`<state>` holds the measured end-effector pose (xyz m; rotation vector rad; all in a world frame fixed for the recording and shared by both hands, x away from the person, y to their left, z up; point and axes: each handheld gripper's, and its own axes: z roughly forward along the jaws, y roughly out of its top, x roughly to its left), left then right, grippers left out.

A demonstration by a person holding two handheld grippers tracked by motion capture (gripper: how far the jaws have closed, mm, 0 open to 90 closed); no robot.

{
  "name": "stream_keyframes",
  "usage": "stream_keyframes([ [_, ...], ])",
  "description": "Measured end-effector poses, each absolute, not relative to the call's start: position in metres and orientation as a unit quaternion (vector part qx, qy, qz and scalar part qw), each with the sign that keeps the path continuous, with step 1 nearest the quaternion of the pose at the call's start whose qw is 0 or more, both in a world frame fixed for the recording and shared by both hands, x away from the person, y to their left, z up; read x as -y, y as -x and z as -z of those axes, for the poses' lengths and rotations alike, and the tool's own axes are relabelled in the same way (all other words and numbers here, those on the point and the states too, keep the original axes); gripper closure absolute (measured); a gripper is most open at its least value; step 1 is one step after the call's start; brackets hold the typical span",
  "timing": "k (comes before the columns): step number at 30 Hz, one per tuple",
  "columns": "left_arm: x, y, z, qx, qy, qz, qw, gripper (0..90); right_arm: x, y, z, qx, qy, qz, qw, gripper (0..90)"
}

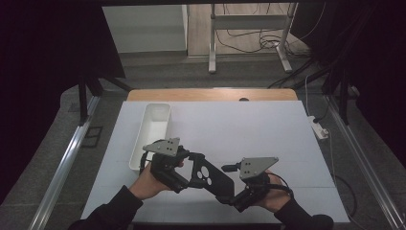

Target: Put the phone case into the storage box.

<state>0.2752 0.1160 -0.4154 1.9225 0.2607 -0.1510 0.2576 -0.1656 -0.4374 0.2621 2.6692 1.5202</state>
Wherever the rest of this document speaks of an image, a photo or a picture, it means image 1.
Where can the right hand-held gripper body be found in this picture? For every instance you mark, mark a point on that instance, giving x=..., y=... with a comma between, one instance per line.
x=253, y=188

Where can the white cabinet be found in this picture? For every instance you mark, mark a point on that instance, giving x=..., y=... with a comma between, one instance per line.
x=146, y=28

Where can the person's right hand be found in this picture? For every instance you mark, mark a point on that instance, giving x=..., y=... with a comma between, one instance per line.
x=277, y=199

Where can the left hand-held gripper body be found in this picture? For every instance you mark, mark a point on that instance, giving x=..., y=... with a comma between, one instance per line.
x=166, y=169

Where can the white desk frame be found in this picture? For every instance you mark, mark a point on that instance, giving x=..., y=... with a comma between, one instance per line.
x=249, y=21

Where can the white power strip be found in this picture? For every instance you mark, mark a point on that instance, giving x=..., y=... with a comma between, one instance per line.
x=318, y=128

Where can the black floor frame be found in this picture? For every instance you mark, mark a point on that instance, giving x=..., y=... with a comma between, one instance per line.
x=92, y=137

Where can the black curtain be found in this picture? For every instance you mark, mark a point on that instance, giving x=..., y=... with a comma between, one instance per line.
x=376, y=64
x=41, y=64

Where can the black metal stand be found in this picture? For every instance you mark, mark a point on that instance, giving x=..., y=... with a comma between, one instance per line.
x=83, y=102
x=344, y=102

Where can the white foam board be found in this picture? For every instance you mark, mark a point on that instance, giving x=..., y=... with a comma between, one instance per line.
x=223, y=127

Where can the person's left hand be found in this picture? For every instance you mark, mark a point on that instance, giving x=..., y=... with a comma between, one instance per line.
x=146, y=187

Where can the white plastic bin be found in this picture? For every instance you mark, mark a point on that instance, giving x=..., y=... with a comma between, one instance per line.
x=156, y=123

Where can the aluminium rail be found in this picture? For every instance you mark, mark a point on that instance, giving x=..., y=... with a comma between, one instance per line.
x=364, y=159
x=68, y=156

